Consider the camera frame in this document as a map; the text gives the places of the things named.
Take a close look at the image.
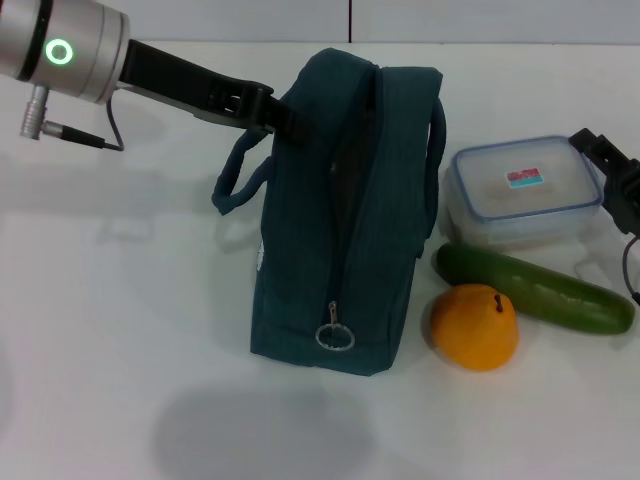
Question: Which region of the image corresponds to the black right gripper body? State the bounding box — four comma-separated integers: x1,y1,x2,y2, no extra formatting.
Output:
602,156,640,236

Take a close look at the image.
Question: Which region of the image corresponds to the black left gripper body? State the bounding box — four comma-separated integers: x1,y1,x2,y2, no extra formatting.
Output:
118,38,280,136

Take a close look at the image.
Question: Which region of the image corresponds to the clear container with blue lid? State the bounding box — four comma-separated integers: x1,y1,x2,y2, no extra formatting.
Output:
446,134,604,251

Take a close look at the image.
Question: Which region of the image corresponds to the teal insulated lunch bag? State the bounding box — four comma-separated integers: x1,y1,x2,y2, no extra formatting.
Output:
212,48,449,377

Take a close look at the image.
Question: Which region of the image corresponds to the green cucumber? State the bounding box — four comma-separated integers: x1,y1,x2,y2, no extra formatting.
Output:
435,243,636,336

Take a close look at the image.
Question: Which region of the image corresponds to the orange yellow pear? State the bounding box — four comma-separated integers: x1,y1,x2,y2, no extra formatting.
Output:
430,283,519,372

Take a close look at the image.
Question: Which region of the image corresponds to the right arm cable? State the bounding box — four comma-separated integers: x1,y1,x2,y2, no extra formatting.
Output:
622,234,640,306

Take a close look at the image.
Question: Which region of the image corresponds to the left arm cable with plug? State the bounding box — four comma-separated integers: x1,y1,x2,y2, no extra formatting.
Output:
19,83,126,151

